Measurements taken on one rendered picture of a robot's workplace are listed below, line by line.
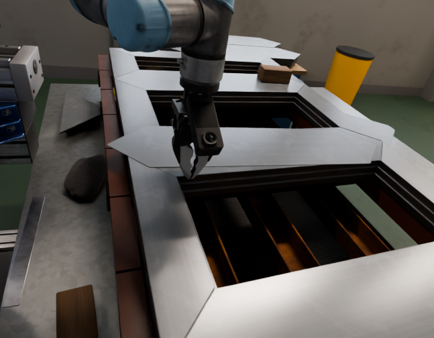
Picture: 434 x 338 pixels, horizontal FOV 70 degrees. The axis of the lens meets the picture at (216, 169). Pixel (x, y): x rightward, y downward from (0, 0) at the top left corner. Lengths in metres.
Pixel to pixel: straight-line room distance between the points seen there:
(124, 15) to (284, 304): 0.44
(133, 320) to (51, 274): 0.29
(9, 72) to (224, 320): 0.68
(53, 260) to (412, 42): 4.52
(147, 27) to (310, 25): 3.45
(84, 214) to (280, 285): 0.52
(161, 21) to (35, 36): 3.03
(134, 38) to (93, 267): 0.49
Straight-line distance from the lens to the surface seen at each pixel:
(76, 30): 3.35
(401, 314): 0.57
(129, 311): 0.50
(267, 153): 0.78
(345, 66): 3.53
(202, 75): 0.52
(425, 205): 0.88
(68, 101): 1.29
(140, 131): 0.79
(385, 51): 4.53
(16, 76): 0.84
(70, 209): 0.86
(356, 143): 0.98
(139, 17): 0.42
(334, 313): 0.52
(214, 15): 0.50
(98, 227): 0.81
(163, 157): 0.70
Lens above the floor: 1.26
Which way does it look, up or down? 35 degrees down
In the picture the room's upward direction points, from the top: 10 degrees clockwise
